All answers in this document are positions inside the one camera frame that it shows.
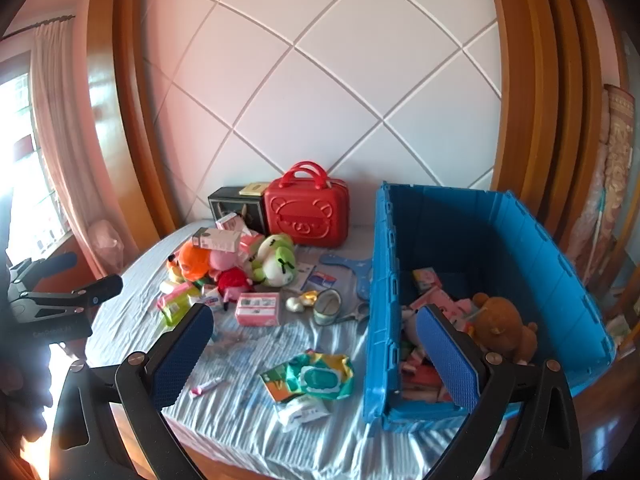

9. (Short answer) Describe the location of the pink pig plush red dress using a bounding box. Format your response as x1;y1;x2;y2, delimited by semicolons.
209;247;253;303

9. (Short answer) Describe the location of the long white green-ended box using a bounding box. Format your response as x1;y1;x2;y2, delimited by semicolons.
192;227;242;253

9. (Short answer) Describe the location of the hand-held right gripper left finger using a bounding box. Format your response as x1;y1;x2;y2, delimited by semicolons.
50;304;216;480

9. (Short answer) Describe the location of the small white red box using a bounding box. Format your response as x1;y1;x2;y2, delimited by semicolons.
190;377;226;399

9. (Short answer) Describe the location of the wooden framed padded headboard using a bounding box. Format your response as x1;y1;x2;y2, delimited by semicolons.
85;0;626;241

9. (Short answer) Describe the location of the blue boomerang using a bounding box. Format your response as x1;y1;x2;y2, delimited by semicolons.
318;252;375;301

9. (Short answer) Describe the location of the white tissue packet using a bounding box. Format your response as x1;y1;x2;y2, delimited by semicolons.
274;395;331;433

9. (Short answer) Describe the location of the white blue medicine box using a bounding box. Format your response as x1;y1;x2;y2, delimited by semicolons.
298;261;321;293

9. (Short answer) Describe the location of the green wet wipes pack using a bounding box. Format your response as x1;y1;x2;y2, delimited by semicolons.
287;352;355;401

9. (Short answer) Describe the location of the orange plush toy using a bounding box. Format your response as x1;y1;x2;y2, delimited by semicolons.
177;240;212;283

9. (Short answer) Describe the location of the lime green plastic pack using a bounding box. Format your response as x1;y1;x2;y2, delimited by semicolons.
160;295;193;326

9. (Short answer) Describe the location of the pink tissue pack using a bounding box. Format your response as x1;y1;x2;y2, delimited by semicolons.
235;292;282;327

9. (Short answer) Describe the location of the brown teddy bear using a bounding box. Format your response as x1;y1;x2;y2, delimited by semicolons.
470;292;540;365

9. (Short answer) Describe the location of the pink printed box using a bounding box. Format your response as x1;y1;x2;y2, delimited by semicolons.
412;268;444;295

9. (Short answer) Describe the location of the green frog plush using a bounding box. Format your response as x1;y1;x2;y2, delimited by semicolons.
250;234;299;287

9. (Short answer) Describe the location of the light blue bed sheet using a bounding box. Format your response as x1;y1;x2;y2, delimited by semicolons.
85;220;501;466

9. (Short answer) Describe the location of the pink curtain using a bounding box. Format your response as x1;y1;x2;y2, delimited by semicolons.
30;17;101;281

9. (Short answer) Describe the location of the blue plastic storage container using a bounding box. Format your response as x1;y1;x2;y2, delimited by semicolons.
362;181;617;433

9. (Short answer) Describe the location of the black printed box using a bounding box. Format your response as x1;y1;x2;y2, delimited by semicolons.
208;186;266;235

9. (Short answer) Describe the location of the red bear-embossed suitcase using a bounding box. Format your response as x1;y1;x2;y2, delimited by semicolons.
263;161;351;248

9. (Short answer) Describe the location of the patterned rolled rug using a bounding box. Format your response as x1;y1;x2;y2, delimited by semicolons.
570;82;640;286

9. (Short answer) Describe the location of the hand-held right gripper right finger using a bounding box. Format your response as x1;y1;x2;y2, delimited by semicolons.
415;304;584;480

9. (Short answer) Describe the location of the orange green packet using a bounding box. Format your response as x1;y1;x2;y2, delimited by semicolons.
260;362;301;403

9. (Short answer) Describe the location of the white toothpaste box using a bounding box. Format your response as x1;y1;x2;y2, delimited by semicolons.
192;295;226;314

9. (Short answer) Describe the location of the white plush with yellow ribbon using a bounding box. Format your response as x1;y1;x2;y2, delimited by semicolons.
285;290;321;314

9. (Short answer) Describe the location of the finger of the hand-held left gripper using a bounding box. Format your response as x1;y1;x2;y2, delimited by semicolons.
14;252;79;284
29;274;124;314

